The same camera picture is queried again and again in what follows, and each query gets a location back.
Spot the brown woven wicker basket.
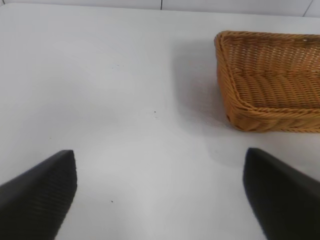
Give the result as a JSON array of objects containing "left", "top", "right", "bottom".
[{"left": 214, "top": 30, "right": 320, "bottom": 134}]

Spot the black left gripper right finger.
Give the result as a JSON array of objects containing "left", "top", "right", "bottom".
[{"left": 243, "top": 147, "right": 320, "bottom": 240}]

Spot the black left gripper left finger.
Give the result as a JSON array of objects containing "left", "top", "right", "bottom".
[{"left": 0, "top": 149, "right": 77, "bottom": 240}]

